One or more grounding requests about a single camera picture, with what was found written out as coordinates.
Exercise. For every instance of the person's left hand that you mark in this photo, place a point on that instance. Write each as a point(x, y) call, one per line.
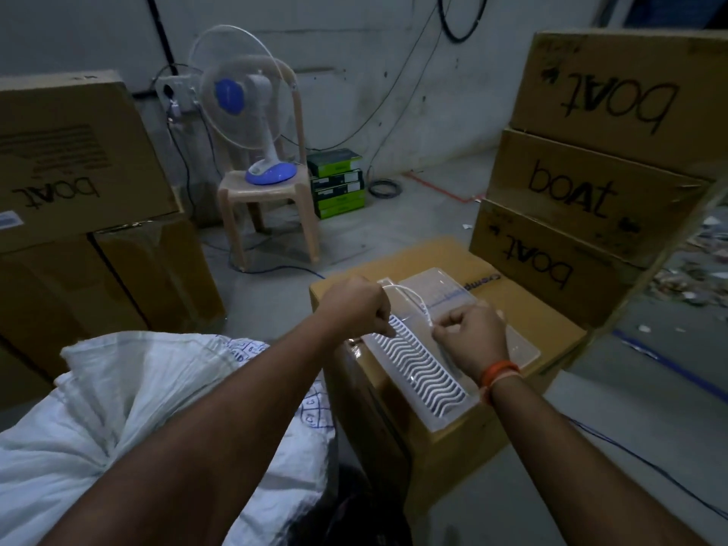
point(352, 309)

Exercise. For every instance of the person's right hand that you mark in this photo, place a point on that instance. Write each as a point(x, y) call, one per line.
point(475, 341)

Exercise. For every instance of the person's right fingers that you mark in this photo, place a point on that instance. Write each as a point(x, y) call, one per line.
point(442, 330)

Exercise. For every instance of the person's left fingers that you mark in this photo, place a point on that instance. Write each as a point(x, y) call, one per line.
point(383, 321)

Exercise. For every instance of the person's right forearm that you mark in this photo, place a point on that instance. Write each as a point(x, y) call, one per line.
point(580, 471)

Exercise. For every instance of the clear plastic tray wavy insert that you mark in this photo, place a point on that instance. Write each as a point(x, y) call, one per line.
point(424, 375)

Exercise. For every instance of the orange wristband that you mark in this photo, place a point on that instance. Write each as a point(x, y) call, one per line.
point(496, 374)

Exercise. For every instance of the brown cardboard box clear tape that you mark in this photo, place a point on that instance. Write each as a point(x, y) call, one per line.
point(546, 329)

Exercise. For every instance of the green black small box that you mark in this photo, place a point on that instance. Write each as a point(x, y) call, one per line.
point(341, 208)
point(334, 162)
point(339, 193)
point(336, 181)

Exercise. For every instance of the large brown cardboard box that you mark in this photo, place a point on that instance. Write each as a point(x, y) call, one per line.
point(540, 258)
point(620, 90)
point(68, 159)
point(580, 187)

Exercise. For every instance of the beige plastic chair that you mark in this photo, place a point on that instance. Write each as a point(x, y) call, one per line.
point(267, 201)

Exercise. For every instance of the white blue table fan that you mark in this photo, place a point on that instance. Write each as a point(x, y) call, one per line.
point(250, 96)

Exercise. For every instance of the pile of scrap litter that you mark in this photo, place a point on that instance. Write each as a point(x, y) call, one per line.
point(697, 267)

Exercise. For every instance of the brown cardboard box black tape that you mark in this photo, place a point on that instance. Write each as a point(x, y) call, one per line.
point(114, 289)

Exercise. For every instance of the white woven sack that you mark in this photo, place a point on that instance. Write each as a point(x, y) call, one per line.
point(102, 403)

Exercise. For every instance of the white wall power socket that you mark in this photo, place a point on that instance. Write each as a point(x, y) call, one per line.
point(173, 93)

